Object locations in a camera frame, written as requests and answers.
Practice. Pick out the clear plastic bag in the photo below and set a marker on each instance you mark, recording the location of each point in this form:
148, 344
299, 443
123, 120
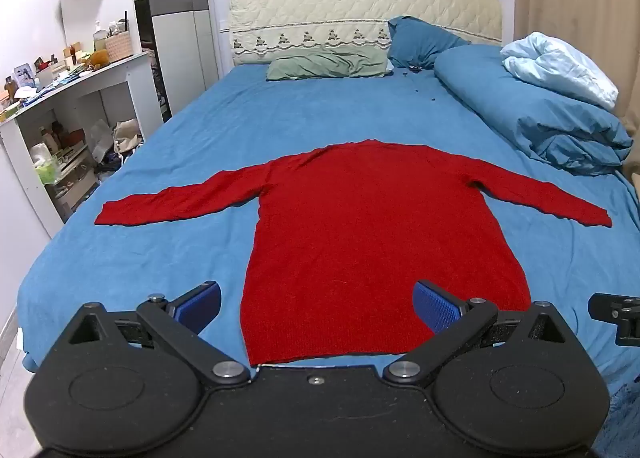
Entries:
100, 137

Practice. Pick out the cream quilted headboard cover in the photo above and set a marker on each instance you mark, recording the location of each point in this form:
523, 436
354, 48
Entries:
320, 12

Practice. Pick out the woven basket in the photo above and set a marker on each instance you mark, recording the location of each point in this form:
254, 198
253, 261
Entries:
119, 45

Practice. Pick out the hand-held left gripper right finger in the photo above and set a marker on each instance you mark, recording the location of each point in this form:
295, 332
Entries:
434, 310

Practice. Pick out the green pillow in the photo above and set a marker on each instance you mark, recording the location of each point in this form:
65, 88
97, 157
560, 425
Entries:
325, 65

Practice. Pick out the white shelf desk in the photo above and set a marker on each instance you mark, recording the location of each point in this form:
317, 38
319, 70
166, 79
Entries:
75, 92

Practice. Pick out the blue fluffy rug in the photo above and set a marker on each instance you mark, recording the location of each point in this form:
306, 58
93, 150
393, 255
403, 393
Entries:
620, 418

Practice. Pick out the white pump bottle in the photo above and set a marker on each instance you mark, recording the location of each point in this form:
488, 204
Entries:
98, 36

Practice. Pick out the blue pillow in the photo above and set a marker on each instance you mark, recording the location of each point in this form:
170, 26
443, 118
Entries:
420, 40

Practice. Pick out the red sweater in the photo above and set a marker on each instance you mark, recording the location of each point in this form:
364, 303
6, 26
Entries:
370, 238

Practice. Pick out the folded blue duvet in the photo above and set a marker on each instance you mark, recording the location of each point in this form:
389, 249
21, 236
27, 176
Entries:
530, 112

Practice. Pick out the beige cloth bag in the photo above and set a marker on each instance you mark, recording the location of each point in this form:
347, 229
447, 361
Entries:
127, 135

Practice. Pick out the light blue blanket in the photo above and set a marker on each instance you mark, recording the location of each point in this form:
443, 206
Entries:
560, 65

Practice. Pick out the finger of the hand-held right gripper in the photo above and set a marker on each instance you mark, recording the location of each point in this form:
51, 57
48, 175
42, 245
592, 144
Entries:
612, 308

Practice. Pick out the bed with blue sheet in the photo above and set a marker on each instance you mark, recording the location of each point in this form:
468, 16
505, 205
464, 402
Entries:
210, 137

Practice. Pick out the grey and white wardrobe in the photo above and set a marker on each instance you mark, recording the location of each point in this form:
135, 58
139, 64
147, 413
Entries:
175, 27

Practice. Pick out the blue photo frame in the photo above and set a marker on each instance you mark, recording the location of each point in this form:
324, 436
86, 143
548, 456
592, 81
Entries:
21, 73

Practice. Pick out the brown plush toy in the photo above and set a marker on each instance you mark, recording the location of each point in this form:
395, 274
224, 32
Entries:
97, 58

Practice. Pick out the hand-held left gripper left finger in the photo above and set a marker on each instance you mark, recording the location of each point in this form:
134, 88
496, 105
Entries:
201, 304

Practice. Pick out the green tissue pack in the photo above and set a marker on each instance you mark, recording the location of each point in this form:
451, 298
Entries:
46, 168

